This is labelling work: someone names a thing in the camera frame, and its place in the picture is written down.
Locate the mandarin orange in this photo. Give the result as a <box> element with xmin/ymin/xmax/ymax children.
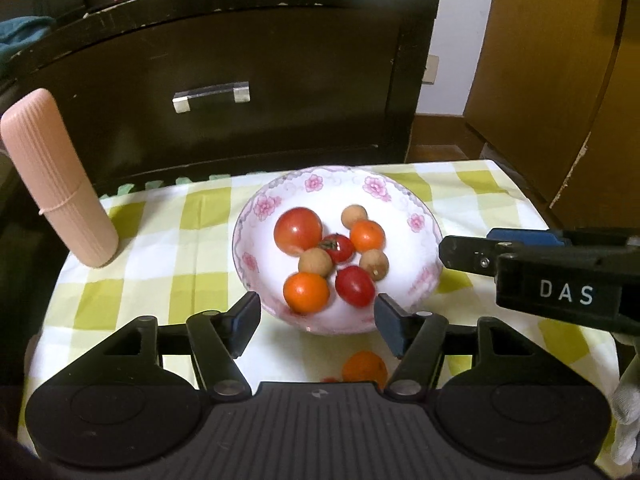
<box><xmin>341</xmin><ymin>351</ymin><xmax>388</xmax><ymax>384</ymax></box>

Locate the pink ribbed case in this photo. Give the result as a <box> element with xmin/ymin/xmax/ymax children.
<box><xmin>0</xmin><ymin>88</ymin><xmax>119</xmax><ymax>268</ymax></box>

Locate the dark wooden cabinet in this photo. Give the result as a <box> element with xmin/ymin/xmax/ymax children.
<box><xmin>0</xmin><ymin>0</ymin><xmax>441</xmax><ymax>197</ymax></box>

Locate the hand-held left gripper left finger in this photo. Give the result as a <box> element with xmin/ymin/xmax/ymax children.
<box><xmin>102</xmin><ymin>291</ymin><xmax>262</xmax><ymax>402</ymax></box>

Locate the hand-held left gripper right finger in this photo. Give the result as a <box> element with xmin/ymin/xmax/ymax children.
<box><xmin>374</xmin><ymin>293</ymin><xmax>537</xmax><ymax>402</ymax></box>

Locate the green checked tablecloth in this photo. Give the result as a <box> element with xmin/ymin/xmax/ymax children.
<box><xmin>17</xmin><ymin>159</ymin><xmax>621</xmax><ymax>456</ymax></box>

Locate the person's right hand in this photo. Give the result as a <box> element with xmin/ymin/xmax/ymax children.
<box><xmin>606</xmin><ymin>362</ymin><xmax>640</xmax><ymax>467</ymax></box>

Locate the longan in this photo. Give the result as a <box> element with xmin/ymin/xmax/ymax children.
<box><xmin>358</xmin><ymin>249</ymin><xmax>389</xmax><ymax>281</ymax></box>
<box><xmin>298</xmin><ymin>248</ymin><xmax>333</xmax><ymax>279</ymax></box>
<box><xmin>341</xmin><ymin>204</ymin><xmax>368</xmax><ymax>229</ymax></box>

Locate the metal drawer handle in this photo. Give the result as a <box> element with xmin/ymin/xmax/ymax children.
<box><xmin>172</xmin><ymin>81</ymin><xmax>250</xmax><ymax>112</ymax></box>

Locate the orange tomato back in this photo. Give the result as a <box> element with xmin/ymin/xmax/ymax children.
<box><xmin>349</xmin><ymin>220</ymin><xmax>387</xmax><ymax>253</ymax></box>

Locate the white floral plate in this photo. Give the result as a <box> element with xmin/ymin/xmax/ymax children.
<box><xmin>231</xmin><ymin>166</ymin><xmax>443</xmax><ymax>336</ymax></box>

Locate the blue cloth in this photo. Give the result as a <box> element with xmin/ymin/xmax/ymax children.
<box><xmin>0</xmin><ymin>16</ymin><xmax>55</xmax><ymax>75</ymax></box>

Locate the large red tomato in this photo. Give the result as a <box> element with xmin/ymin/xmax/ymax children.
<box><xmin>274</xmin><ymin>207</ymin><xmax>324</xmax><ymax>255</ymax></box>

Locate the brown wooden wardrobe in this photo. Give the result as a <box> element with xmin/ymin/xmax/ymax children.
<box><xmin>464</xmin><ymin>0</ymin><xmax>640</xmax><ymax>233</ymax></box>

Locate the smooth orange tomato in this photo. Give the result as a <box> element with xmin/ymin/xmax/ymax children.
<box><xmin>283</xmin><ymin>272</ymin><xmax>330</xmax><ymax>314</ymax></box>

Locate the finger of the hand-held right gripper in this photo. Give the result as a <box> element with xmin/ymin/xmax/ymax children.
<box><xmin>486</xmin><ymin>228</ymin><xmax>573</xmax><ymax>249</ymax></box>
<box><xmin>438</xmin><ymin>235</ymin><xmax>513</xmax><ymax>277</ymax></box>

